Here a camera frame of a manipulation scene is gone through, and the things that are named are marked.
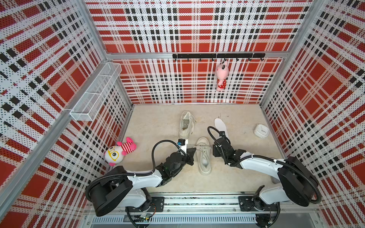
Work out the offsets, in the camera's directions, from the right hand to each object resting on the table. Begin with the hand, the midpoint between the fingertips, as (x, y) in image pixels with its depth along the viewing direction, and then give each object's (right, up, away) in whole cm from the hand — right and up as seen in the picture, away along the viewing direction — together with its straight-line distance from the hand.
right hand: (219, 145), depth 90 cm
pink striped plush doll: (-65, -4, -6) cm, 65 cm away
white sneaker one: (-22, +13, +14) cm, 29 cm away
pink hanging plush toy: (+2, +48, +1) cm, 48 cm away
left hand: (-15, 0, -8) cm, 17 cm away
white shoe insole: (+4, +12, +18) cm, 22 cm away
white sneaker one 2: (-11, -3, -4) cm, 12 cm away
